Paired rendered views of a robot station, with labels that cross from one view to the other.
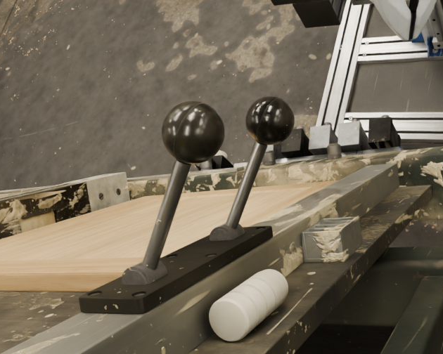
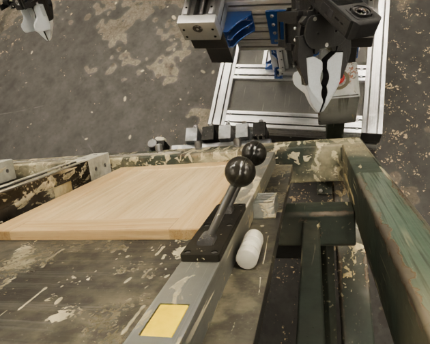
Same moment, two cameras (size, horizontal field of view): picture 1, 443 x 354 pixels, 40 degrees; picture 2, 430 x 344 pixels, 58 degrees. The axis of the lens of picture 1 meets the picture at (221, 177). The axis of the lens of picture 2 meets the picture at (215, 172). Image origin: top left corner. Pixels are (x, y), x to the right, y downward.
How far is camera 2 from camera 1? 0.19 m
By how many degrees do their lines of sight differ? 15
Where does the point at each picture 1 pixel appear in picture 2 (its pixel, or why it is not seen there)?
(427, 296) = (310, 232)
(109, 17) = (61, 33)
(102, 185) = (96, 162)
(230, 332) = (248, 265)
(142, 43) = (87, 54)
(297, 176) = (218, 158)
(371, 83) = (241, 92)
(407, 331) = (308, 252)
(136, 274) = (206, 241)
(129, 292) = (207, 250)
